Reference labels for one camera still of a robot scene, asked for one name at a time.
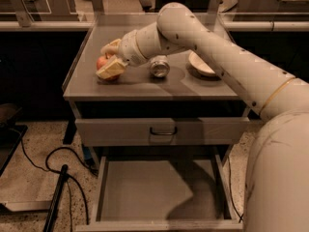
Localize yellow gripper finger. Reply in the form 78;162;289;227
100;39;121;55
96;55;127;80

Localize red apple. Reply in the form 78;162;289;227
96;55;120;81

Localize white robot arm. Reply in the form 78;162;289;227
97;3;309;232

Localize grey drawer cabinet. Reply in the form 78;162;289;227
64;14;257;156

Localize grey top drawer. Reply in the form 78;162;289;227
75;117;249;147

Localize grey open middle drawer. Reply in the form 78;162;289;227
76;156;242;232

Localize silver soda can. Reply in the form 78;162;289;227
150;55;170;78

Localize white paper bowl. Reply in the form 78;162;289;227
188;51;215;77

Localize dark equipment base left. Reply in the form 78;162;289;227
0;103;27;176

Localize black bar on floor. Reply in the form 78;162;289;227
43;164;68;232

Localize black drawer handle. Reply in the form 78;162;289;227
150;127;178;136

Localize grey metal post left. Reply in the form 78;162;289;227
10;0;33;27

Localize white horizontal rail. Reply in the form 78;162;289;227
0;21;309;32

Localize black floor cable left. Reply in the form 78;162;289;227
9;128;99;225

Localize black floor cable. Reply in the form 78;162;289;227
227;164;244;224
9;128;99;225

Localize black floor cable right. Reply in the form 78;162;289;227
227;164;244;224

